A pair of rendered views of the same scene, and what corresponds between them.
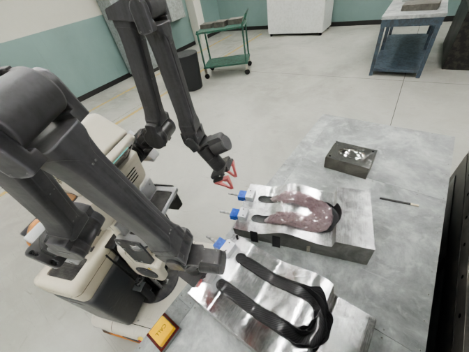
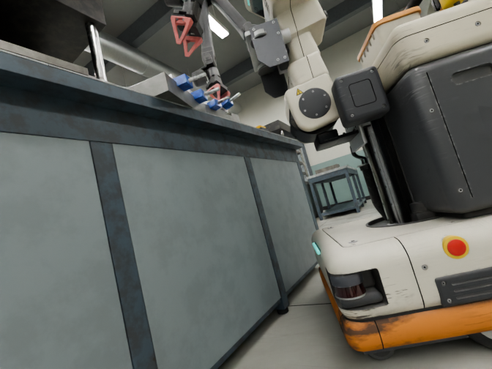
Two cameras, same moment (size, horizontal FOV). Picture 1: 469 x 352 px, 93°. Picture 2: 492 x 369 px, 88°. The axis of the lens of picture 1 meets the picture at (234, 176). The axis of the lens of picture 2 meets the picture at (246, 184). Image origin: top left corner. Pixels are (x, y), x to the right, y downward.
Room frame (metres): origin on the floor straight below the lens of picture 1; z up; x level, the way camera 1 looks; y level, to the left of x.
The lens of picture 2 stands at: (1.42, -0.09, 0.43)
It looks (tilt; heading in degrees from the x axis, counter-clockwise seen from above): 7 degrees up; 166
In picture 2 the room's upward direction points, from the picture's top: 15 degrees counter-clockwise
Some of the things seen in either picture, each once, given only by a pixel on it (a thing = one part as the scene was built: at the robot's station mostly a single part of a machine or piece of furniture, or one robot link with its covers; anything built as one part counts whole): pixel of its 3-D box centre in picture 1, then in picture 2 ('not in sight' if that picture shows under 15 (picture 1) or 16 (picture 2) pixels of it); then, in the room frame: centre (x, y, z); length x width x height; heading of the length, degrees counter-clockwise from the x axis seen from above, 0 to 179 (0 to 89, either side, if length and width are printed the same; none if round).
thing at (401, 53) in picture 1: (410, 26); not in sight; (3.89, -3.34, 0.44); 1.90 x 0.70 x 0.89; 139
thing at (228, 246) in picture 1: (218, 244); (216, 103); (0.45, 0.11, 0.89); 0.13 x 0.05 x 0.05; 45
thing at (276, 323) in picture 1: (271, 294); not in sight; (0.24, -0.03, 0.92); 0.35 x 0.16 x 0.09; 45
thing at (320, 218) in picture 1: (299, 208); not in sight; (0.53, -0.22, 0.90); 0.26 x 0.18 x 0.08; 62
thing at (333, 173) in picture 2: not in sight; (340, 188); (-3.21, 2.91, 0.46); 1.90 x 0.70 x 0.92; 139
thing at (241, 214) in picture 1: (233, 214); (201, 95); (0.60, 0.04, 0.86); 0.13 x 0.05 x 0.05; 62
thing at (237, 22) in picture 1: (225, 45); not in sight; (4.97, -0.38, 0.50); 0.98 x 0.55 x 1.01; 74
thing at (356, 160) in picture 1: (350, 158); not in sight; (0.80, -0.59, 0.84); 0.20 x 0.15 x 0.07; 45
